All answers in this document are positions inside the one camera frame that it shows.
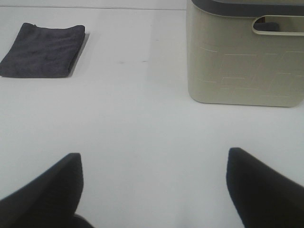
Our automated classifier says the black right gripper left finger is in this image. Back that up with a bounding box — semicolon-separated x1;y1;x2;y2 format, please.
0;153;92;228

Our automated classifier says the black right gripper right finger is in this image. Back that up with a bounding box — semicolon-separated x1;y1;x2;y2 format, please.
226;148;304;228

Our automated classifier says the dark grey towel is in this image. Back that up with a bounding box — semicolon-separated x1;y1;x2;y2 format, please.
0;23;85;78

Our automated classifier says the beige storage bin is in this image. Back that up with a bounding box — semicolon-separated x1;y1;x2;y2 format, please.
186;0;304;107

